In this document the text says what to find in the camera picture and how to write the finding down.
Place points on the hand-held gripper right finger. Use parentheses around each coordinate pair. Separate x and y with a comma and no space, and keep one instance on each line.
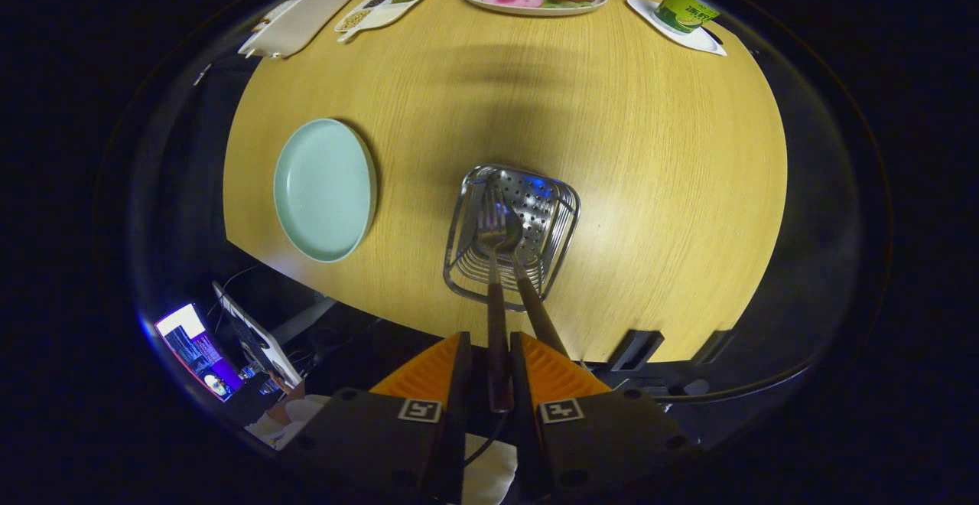
(612,444)

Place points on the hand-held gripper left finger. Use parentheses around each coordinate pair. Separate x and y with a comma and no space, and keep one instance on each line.
(367,444)

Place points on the person's white clothing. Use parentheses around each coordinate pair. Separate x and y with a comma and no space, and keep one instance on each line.
(489,474)

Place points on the white-edged laptop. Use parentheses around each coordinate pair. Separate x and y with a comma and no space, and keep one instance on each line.
(264,340)

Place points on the silver metal cutlery basket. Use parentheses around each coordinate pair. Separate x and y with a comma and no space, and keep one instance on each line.
(551,206)

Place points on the mint green round plate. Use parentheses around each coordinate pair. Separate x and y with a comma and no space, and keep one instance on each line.
(325,191)

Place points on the silver cloth clip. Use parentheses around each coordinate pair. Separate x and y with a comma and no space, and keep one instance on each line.
(203,74)

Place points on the yellow beans pile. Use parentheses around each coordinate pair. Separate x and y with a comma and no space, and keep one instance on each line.
(353,19)

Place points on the white divided condiment dish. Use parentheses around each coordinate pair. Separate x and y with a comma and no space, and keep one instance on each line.
(382,17)

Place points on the cream white toaster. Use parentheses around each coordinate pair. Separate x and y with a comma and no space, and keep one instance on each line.
(302,19)

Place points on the white square coaster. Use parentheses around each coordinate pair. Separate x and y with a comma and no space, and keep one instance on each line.
(650,15)

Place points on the green label drink bottle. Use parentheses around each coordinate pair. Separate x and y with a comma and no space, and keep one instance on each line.
(684,11)

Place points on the green lettuce leaf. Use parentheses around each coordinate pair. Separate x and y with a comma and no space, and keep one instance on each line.
(570,4)

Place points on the black table bracket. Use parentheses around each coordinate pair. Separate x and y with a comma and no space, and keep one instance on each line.
(713,346)
(636,350)

